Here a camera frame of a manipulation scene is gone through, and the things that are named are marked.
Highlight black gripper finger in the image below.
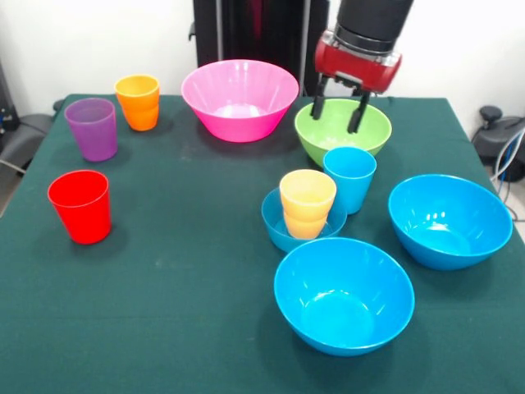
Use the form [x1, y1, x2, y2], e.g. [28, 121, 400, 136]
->
[347, 89, 372, 135]
[310, 73, 329, 121]

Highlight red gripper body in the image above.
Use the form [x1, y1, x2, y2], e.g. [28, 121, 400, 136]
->
[314, 29, 403, 94]

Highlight yellow cup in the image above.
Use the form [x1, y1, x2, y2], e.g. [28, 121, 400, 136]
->
[279, 168, 338, 241]

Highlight small blue bowl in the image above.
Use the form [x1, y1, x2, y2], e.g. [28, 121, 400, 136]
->
[261, 186, 349, 254]

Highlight green bowl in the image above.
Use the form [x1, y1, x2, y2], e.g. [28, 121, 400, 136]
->
[294, 98, 393, 167]

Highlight blue cup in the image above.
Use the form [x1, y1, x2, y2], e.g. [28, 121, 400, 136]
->
[322, 146, 377, 215]

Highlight pink bowl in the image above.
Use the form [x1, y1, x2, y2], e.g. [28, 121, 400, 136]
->
[180, 59, 300, 144]

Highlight black chair base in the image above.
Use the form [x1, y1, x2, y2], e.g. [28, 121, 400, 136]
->
[471, 105, 525, 184]

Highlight large blue bowl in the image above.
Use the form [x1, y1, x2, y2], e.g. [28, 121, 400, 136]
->
[388, 173, 514, 271]
[273, 236, 416, 357]

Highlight orange cup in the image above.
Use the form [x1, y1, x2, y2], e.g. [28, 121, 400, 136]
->
[113, 74, 161, 132]

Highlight purple cup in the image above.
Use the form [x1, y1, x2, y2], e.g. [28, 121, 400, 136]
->
[64, 97, 119, 163]

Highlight dark green tablecloth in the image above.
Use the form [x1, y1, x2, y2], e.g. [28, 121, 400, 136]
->
[0, 93, 525, 394]

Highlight red cup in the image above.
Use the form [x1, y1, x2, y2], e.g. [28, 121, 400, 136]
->
[47, 169, 112, 245]

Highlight blue and white cables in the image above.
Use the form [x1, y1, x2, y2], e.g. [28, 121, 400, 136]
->
[490, 125, 525, 221]

